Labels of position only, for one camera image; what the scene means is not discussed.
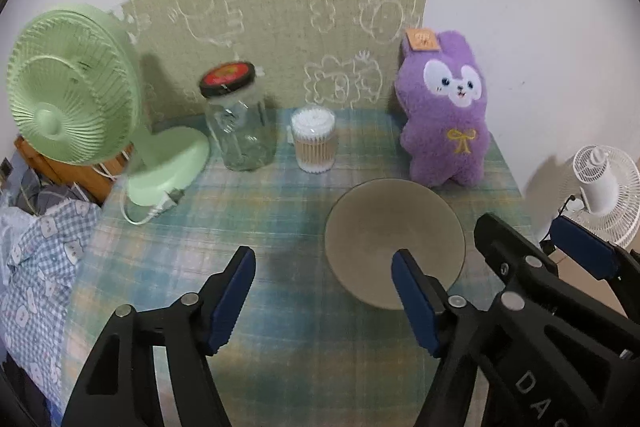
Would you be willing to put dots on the purple plush bunny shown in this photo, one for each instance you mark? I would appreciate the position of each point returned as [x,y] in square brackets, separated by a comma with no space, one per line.
[443,94]

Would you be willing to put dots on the ceramic bowl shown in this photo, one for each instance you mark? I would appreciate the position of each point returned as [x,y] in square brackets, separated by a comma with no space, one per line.
[373,220]

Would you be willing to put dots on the plaid tablecloth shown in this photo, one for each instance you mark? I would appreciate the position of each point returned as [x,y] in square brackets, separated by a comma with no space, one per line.
[304,352]

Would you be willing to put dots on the green desk fan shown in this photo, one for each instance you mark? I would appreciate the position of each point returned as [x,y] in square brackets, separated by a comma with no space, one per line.
[75,92]

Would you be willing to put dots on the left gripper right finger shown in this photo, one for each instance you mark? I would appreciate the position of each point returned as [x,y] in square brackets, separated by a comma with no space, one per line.
[444,326]

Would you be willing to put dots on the blue checkered blanket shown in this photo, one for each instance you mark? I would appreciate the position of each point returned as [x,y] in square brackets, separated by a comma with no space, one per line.
[45,233]

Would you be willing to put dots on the glass jar black lid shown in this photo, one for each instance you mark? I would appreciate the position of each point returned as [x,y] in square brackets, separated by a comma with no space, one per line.
[237,117]

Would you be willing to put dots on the green cartoon mat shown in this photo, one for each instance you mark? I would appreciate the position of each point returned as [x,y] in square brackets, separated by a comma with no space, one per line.
[343,54]

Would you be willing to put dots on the wooden bed headboard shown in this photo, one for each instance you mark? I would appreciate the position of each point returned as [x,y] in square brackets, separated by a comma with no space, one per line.
[97,180]

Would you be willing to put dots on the cotton swab container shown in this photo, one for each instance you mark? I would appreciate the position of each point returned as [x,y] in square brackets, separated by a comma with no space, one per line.
[314,136]

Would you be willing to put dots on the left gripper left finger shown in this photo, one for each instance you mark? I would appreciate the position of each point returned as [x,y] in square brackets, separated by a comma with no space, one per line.
[117,385]

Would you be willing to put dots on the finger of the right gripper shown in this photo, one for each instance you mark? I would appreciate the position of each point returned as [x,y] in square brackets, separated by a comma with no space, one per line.
[552,355]
[603,260]

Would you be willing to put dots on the white standing fan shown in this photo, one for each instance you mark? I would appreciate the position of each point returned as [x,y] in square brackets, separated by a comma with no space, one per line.
[599,190]

